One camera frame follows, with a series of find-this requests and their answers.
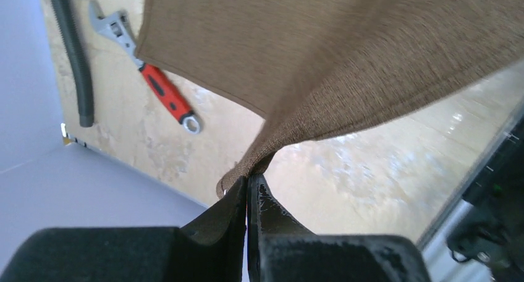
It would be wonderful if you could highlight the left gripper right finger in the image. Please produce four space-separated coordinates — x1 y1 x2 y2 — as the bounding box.
247 174 431 281

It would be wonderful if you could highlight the red handled adjustable wrench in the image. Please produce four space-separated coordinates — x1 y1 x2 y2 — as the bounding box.
88 0 201 134

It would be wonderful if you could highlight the black rubber hose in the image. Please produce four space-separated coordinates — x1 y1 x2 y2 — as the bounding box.
44 0 96 129

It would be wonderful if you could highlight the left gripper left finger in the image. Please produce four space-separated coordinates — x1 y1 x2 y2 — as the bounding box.
1 176 247 281

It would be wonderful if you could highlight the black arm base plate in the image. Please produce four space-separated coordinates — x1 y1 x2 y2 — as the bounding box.
447 121 523 281

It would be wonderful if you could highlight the brown cloth napkin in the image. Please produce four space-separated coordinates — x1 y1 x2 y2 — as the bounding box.
136 0 523 197

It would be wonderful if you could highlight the aluminium frame rail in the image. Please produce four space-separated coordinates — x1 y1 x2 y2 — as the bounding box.
417 104 523 281

